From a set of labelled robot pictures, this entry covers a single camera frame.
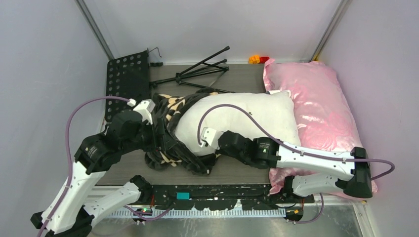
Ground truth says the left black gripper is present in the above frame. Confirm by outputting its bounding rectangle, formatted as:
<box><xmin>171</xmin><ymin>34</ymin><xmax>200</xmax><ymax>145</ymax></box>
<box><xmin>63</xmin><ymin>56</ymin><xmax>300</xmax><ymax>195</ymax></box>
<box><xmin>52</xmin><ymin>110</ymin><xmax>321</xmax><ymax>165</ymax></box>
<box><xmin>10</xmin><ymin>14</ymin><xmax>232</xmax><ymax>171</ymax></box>
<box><xmin>123</xmin><ymin>117</ymin><xmax>177</xmax><ymax>153</ymax></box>

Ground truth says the black floral pillowcase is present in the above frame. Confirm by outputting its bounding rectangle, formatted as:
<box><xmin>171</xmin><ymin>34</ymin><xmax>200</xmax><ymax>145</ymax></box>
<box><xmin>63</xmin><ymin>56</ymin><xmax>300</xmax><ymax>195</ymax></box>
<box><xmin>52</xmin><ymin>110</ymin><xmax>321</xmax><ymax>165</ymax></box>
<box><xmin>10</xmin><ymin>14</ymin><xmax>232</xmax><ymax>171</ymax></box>
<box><xmin>144</xmin><ymin>87</ymin><xmax>220</xmax><ymax>175</ymax></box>

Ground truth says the white pillow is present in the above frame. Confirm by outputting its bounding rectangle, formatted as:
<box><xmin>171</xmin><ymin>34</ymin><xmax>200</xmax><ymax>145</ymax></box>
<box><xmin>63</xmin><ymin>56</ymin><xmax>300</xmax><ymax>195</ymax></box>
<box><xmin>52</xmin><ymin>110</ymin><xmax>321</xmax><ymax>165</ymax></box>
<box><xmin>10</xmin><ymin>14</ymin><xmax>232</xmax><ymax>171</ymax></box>
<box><xmin>175</xmin><ymin>90</ymin><xmax>301</xmax><ymax>156</ymax></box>

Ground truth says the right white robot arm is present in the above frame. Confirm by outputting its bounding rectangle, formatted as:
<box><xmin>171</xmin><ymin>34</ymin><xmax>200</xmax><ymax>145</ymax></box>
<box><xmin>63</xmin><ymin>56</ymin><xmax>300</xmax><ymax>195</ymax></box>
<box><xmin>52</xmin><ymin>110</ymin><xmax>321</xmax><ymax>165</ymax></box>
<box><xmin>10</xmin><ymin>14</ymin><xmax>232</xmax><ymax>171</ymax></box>
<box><xmin>199</xmin><ymin>127</ymin><xmax>373</xmax><ymax>203</ymax></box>

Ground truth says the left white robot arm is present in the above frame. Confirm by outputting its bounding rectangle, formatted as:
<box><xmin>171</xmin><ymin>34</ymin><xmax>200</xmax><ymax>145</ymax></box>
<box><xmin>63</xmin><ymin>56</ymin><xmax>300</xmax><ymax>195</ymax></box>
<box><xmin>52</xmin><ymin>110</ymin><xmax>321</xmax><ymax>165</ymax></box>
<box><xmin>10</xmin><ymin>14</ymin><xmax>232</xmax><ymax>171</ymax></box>
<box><xmin>31</xmin><ymin>99</ymin><xmax>164</xmax><ymax>237</ymax></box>

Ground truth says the pink satin pillow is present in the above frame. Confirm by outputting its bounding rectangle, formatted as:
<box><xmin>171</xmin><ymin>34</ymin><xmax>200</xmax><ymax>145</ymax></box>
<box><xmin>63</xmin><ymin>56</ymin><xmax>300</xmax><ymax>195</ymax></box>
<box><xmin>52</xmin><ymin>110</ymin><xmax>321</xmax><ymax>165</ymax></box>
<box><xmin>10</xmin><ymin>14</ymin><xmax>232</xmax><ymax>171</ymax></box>
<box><xmin>262</xmin><ymin>59</ymin><xmax>378</xmax><ymax>200</ymax></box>

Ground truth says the teal rectangular block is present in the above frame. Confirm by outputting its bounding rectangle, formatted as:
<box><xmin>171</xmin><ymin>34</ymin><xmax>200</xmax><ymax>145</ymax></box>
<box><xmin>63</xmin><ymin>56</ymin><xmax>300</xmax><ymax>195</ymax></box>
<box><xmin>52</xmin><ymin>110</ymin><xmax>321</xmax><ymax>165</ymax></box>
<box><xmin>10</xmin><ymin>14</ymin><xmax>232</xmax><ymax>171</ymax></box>
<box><xmin>176</xmin><ymin>192</ymin><xmax>190</xmax><ymax>200</ymax></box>

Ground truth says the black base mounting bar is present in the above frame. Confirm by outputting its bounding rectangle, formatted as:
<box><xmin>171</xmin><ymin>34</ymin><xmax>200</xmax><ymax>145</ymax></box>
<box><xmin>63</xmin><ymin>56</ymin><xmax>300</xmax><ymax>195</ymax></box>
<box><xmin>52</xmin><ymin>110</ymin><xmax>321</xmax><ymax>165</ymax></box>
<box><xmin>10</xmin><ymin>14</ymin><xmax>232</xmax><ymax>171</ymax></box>
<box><xmin>134</xmin><ymin>184</ymin><xmax>302</xmax><ymax>211</ymax></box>

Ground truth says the black perforated metal plate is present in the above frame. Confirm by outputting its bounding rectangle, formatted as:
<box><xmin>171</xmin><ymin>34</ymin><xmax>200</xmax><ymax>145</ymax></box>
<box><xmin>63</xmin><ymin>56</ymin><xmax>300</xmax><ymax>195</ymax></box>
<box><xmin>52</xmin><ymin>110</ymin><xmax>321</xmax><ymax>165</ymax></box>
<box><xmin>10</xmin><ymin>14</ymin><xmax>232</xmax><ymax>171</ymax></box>
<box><xmin>106</xmin><ymin>50</ymin><xmax>151</xmax><ymax>102</ymax></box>

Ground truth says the black folded tripod stand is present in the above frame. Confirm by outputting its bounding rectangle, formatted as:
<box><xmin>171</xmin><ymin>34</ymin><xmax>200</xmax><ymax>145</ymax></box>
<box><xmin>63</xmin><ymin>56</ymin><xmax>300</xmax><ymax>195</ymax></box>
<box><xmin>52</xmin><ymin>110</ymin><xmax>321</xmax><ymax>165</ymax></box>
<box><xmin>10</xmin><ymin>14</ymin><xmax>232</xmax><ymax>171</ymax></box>
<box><xmin>148</xmin><ymin>46</ymin><xmax>230</xmax><ymax>89</ymax></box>

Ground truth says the orange toy block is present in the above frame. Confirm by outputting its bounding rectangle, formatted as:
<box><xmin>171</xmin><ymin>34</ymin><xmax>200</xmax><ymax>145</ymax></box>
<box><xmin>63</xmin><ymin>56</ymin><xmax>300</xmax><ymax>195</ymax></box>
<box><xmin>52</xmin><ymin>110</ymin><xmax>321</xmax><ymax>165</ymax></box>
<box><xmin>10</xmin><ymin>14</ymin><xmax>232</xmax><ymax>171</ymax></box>
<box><xmin>248</xmin><ymin>55</ymin><xmax>260</xmax><ymax>64</ymax></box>

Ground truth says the red toy block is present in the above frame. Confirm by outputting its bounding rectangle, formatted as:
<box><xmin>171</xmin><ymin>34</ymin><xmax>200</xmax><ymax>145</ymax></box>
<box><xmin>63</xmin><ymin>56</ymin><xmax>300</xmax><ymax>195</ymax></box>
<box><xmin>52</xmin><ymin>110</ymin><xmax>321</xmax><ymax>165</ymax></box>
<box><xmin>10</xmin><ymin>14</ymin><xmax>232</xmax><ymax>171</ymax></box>
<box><xmin>259</xmin><ymin>56</ymin><xmax>270</xmax><ymax>64</ymax></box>

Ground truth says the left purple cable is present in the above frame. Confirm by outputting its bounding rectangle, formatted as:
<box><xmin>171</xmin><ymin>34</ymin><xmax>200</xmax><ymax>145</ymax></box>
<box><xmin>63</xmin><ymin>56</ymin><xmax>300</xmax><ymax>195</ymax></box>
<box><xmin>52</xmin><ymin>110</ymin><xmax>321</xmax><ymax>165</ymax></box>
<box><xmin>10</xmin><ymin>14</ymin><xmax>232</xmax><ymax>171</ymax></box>
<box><xmin>36</xmin><ymin>95</ymin><xmax>174</xmax><ymax>237</ymax></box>

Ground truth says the white slotted cable duct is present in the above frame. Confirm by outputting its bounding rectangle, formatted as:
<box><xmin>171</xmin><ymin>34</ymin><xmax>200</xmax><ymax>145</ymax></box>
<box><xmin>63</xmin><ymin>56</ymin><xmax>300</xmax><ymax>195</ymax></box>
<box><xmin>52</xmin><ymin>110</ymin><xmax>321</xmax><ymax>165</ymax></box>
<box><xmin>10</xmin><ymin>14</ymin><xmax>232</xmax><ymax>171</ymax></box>
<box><xmin>108</xmin><ymin>207</ymin><xmax>286</xmax><ymax>218</ymax></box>

